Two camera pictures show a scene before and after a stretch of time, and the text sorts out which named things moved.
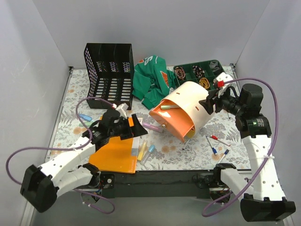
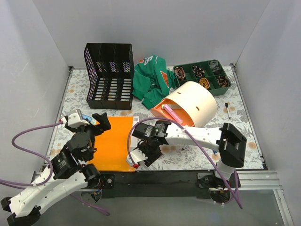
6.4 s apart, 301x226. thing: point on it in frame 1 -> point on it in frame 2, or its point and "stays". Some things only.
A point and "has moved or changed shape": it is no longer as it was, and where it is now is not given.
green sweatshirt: (152, 81) stays
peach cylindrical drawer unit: (180, 113) stays
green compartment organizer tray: (203, 73) stays
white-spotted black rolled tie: (198, 71) stays
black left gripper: (128, 130) -> (93, 126)
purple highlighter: (151, 126) has moved or changed shape
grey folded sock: (213, 65) stays
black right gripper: (217, 103) -> (147, 153)
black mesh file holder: (109, 74) stays
